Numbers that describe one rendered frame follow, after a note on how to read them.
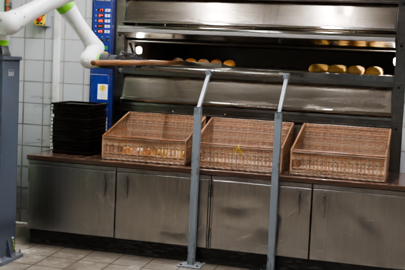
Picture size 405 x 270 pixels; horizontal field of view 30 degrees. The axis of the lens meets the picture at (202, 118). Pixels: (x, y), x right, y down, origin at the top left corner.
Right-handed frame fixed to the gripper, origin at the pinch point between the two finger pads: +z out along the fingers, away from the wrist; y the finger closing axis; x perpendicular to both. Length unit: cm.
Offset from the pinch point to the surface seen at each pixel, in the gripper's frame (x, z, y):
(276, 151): 8, 86, 46
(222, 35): -38, 40, -20
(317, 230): 2, 112, 91
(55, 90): -52, -81, 23
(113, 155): -5, -18, 59
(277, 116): 8, 86, 26
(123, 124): -42, -25, 42
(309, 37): -37, 96, -21
